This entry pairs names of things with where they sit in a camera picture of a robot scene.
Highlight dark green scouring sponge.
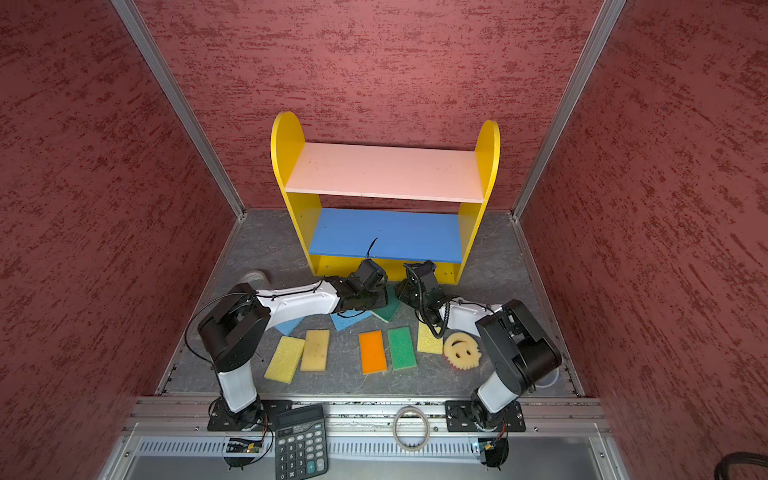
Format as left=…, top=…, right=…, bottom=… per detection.
left=372, top=285, right=402, bottom=323

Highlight orange sponge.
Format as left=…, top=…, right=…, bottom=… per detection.
left=359, top=330, right=388, bottom=375

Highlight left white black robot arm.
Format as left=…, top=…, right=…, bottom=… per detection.
left=197, top=259, right=388, bottom=428

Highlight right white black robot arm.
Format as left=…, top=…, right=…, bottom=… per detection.
left=396, top=261, right=562, bottom=431

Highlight yellow pink blue shelf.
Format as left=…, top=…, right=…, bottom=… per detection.
left=271, top=112, right=501, bottom=285

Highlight blue sponge centre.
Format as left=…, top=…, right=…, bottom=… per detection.
left=330, top=311, right=372, bottom=331

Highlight blue sponge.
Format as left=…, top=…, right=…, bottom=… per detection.
left=274, top=317, right=304, bottom=336
left=330, top=311, right=372, bottom=331

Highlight yellow sponge right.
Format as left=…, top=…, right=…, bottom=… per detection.
left=417, top=323, right=443, bottom=355

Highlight bright green sponge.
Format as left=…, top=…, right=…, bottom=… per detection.
left=387, top=327, right=417, bottom=371

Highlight yellow smiley face sponge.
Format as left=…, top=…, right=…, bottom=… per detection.
left=443, top=332, right=482, bottom=371

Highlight tan yellow sponge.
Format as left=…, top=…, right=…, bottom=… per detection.
left=300, top=330, right=330, bottom=372

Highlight blue sponge far left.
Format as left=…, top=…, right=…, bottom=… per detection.
left=274, top=317, right=304, bottom=336

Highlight yellow sponge left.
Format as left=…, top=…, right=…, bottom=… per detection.
left=264, top=336, right=305, bottom=384

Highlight clear tape roll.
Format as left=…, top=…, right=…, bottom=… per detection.
left=241, top=270, right=269, bottom=289

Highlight right small circuit board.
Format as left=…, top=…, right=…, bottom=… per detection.
left=477, top=438, right=509, bottom=456

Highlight small circuit board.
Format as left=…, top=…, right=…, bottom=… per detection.
left=477, top=438, right=509, bottom=456
left=225, top=438, right=263, bottom=455

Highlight black desk calculator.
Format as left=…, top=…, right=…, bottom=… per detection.
left=275, top=404, right=329, bottom=480

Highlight left small circuit board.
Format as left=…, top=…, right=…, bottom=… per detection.
left=225, top=438, right=263, bottom=455

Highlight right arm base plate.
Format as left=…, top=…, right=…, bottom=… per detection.
left=445, top=400, right=526, bottom=433

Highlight clear tape ring front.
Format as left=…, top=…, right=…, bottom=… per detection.
left=391, top=405, right=432, bottom=453

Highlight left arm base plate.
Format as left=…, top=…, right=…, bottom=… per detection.
left=207, top=397, right=293, bottom=432

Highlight black cable loop corner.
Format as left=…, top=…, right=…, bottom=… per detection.
left=713, top=451, right=768, bottom=480

